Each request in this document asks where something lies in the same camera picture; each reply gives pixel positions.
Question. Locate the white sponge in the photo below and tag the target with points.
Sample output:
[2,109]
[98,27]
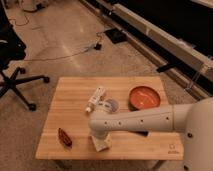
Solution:
[102,144]

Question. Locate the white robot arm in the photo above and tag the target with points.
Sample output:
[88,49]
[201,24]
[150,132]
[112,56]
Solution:
[194,120]

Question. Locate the orange ceramic bowl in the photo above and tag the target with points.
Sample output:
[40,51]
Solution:
[143,97]

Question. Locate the white tube bottle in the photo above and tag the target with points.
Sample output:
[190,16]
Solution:
[97,96]

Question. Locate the black floor box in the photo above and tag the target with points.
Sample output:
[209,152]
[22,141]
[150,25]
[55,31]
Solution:
[115,35]

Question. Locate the black smartphone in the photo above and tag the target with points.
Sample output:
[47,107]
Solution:
[145,134]

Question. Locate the wooden table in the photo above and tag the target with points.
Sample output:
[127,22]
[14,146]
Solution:
[67,112]

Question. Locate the brown snack packet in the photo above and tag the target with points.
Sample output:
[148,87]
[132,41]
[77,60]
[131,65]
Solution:
[64,138]

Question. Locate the grey metal rail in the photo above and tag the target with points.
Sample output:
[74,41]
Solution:
[178,48]

